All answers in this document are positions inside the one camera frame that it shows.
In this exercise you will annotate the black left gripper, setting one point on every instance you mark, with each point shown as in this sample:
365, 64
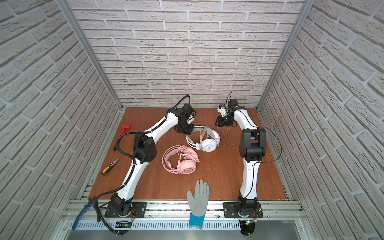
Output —
182, 130

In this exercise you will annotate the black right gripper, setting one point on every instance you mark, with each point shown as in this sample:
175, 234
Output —
220, 119

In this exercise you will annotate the white headphones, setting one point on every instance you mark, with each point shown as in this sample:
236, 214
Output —
209, 139

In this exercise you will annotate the pink headphones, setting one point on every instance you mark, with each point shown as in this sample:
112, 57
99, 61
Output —
187, 160

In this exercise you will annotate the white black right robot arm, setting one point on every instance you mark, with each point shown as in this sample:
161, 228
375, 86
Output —
252, 149

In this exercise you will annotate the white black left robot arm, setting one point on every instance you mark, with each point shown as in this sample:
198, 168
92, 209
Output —
144, 151

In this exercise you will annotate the red black pipe wrench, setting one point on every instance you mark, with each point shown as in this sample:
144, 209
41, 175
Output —
124, 129

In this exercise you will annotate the grey blue work glove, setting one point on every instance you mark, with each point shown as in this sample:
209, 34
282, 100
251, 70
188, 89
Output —
198, 203

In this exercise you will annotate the black yellow screwdriver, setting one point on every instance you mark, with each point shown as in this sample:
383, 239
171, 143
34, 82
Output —
109, 167

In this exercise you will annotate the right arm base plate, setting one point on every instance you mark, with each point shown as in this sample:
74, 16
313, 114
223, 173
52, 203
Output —
241, 210

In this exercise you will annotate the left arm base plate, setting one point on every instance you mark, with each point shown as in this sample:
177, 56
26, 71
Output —
137, 208

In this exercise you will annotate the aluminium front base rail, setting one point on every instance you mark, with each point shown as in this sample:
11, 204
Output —
174, 216

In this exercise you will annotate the aluminium corner post right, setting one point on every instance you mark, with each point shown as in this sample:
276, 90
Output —
297, 27

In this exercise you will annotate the aluminium corner post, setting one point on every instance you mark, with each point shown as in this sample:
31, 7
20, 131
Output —
79, 33
297, 27

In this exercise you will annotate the aluminium corner post left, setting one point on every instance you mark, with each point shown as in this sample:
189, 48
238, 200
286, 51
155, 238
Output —
79, 33

